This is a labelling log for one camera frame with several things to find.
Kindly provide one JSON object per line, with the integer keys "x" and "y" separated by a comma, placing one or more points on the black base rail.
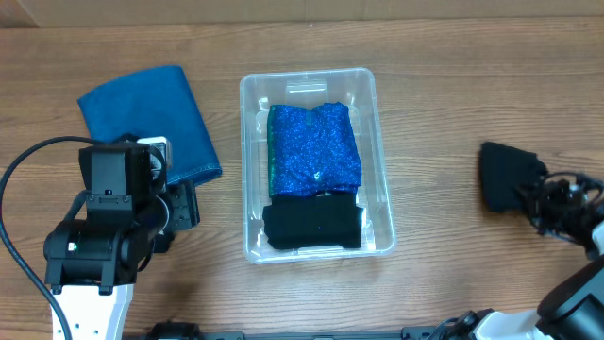
{"x": 191, "y": 331}

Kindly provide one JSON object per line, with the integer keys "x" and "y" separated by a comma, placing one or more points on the clear plastic container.
{"x": 353, "y": 87}

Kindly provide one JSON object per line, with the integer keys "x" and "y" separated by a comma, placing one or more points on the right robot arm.
{"x": 572, "y": 310}

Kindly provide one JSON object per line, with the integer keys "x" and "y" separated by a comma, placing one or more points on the blue glitter cloth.
{"x": 312, "y": 151}

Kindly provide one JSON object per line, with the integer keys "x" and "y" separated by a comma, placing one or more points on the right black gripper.
{"x": 541, "y": 195}

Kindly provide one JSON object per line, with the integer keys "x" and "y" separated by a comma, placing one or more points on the folded blue denim cloth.
{"x": 156, "y": 102}

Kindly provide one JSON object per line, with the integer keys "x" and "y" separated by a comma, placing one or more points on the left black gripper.
{"x": 187, "y": 205}

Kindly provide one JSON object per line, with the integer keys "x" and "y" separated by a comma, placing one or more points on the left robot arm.
{"x": 93, "y": 264}

